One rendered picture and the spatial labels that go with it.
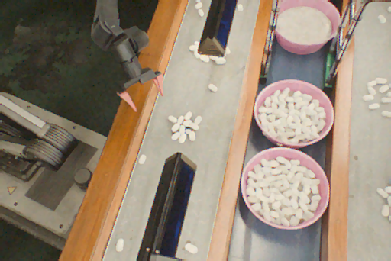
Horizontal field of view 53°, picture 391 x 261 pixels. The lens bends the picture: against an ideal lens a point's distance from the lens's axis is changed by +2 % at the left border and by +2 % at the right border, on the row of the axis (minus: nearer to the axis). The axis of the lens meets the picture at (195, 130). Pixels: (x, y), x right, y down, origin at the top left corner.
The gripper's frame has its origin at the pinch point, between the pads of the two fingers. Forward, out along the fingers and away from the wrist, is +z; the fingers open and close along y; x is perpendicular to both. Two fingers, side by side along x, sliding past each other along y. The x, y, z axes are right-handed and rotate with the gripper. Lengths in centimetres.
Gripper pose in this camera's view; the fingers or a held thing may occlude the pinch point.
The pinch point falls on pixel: (148, 101)
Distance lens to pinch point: 120.7
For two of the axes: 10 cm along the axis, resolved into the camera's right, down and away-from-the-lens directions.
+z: 3.9, 8.4, 3.9
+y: -8.3, 5.0, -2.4
